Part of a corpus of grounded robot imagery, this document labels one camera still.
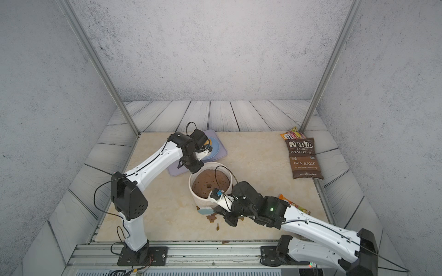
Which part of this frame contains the left aluminium frame post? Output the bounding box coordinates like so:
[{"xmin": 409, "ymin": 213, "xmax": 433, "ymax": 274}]
[{"xmin": 56, "ymin": 0, "xmax": 141, "ymax": 138}]

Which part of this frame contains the lavender plastic tray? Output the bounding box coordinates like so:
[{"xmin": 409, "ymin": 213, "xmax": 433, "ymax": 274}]
[{"xmin": 168, "ymin": 129, "xmax": 227, "ymax": 177}]

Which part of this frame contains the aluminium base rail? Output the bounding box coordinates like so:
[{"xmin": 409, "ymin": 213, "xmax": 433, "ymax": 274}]
[{"xmin": 63, "ymin": 240, "xmax": 342, "ymax": 276}]

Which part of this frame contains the brown soil in pot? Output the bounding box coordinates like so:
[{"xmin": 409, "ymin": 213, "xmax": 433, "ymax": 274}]
[{"xmin": 191, "ymin": 169, "xmax": 230, "ymax": 199}]

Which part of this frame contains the blue plate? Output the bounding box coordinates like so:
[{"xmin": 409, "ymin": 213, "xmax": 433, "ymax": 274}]
[{"xmin": 204, "ymin": 136, "xmax": 221, "ymax": 160}]

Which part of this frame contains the brown Kettle chips bag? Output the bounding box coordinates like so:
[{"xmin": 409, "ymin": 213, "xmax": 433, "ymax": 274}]
[{"xmin": 285, "ymin": 138, "xmax": 324, "ymax": 179}]

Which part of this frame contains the aluminium frame post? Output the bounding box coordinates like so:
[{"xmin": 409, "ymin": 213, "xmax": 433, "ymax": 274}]
[
  {"xmin": 300, "ymin": 0, "xmax": 364, "ymax": 133},
  {"xmin": 56, "ymin": 0, "xmax": 141, "ymax": 138}
]

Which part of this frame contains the white ceramic pot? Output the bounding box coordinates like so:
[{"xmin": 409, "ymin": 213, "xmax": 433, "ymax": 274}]
[{"xmin": 188, "ymin": 162, "xmax": 234, "ymax": 208}]

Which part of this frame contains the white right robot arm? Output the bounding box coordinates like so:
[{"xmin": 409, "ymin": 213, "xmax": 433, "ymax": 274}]
[{"xmin": 209, "ymin": 181, "xmax": 378, "ymax": 276}]

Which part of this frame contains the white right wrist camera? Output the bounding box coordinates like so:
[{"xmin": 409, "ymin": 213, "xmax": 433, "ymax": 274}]
[{"xmin": 208, "ymin": 188, "xmax": 234, "ymax": 212}]

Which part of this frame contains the orange candy packet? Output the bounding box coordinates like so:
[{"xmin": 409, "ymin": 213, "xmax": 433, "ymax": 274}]
[{"xmin": 278, "ymin": 194, "xmax": 311, "ymax": 215}]

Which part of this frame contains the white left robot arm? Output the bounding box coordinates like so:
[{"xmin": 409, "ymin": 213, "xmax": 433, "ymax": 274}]
[{"xmin": 111, "ymin": 129, "xmax": 212, "ymax": 253}]

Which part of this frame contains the orange pink snack packet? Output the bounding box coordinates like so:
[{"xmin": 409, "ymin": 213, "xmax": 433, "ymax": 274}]
[{"xmin": 281, "ymin": 127, "xmax": 306, "ymax": 140}]

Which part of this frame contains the right aluminium frame post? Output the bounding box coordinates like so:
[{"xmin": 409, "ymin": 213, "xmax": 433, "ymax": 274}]
[{"xmin": 300, "ymin": 0, "xmax": 364, "ymax": 133}]

